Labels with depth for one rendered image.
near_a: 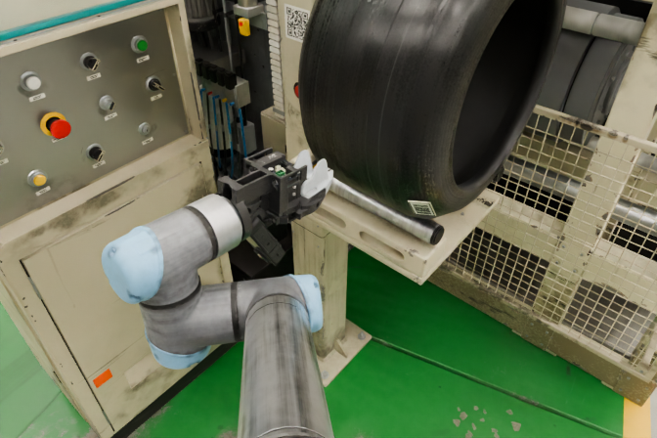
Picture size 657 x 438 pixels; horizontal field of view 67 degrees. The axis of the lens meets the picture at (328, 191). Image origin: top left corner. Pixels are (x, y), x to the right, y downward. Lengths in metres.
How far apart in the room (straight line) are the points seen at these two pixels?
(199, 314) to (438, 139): 0.44
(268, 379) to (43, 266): 0.89
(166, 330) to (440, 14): 0.55
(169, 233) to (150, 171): 0.71
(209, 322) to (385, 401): 1.27
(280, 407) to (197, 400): 1.49
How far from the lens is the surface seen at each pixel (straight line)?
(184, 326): 0.64
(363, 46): 0.80
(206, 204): 0.62
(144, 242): 0.58
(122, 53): 1.22
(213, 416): 1.85
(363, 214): 1.14
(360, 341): 1.95
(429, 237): 1.04
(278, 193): 0.66
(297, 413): 0.40
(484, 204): 1.31
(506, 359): 2.03
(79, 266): 1.32
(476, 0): 0.79
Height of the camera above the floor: 1.61
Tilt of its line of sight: 39 degrees down
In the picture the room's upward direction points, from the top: straight up
